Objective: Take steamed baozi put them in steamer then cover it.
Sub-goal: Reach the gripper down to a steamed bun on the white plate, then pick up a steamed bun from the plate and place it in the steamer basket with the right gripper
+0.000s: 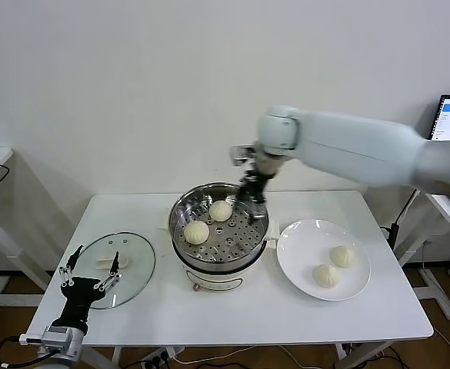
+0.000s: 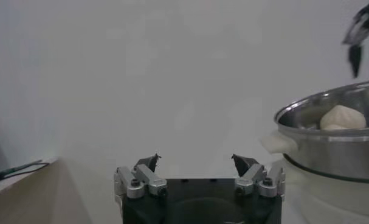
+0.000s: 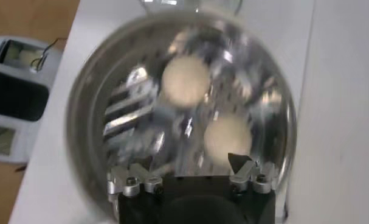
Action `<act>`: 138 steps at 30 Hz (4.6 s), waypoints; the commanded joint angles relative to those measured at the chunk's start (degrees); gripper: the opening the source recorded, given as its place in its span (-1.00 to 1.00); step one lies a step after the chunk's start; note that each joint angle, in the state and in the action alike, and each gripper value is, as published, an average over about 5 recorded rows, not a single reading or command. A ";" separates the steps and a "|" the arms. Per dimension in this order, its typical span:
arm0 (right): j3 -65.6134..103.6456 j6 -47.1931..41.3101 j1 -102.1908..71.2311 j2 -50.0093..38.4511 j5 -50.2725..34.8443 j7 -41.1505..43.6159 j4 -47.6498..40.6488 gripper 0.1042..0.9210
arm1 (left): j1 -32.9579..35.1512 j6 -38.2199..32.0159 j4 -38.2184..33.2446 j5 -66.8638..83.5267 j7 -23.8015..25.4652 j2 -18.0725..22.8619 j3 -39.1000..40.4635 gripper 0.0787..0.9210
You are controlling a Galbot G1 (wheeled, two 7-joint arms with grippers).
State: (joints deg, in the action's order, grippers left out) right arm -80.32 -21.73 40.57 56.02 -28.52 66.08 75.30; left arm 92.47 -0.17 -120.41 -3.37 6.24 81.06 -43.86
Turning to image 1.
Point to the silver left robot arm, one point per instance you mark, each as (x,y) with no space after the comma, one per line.
(79,344)

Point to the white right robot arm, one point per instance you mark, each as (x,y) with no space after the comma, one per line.
(355,150)

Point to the white power strip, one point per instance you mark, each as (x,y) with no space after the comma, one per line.
(163,353)

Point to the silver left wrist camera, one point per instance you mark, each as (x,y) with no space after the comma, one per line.
(55,336)

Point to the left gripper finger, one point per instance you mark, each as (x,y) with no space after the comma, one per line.
(111,274)
(70,265)

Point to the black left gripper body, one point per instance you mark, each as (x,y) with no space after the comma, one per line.
(79,300)

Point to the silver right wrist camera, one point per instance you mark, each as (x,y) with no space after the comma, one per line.
(241,153)

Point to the white electric cooker base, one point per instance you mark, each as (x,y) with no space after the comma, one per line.
(213,278)

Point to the white side table with laptop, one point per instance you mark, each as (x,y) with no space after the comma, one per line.
(444,211)

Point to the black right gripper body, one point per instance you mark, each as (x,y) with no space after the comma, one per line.
(257,182)

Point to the black power adapter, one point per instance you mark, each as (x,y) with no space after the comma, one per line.
(393,232)

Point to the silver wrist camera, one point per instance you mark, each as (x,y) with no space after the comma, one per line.
(241,153)
(55,336)

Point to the white round plate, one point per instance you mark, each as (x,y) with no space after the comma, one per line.
(305,250)

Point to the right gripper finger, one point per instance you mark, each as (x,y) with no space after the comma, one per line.
(256,211)
(243,192)

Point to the white steamed baozi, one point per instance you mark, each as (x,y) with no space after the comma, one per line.
(326,276)
(197,232)
(344,256)
(220,210)

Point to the stainless steel steamer basket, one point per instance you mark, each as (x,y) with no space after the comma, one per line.
(244,238)

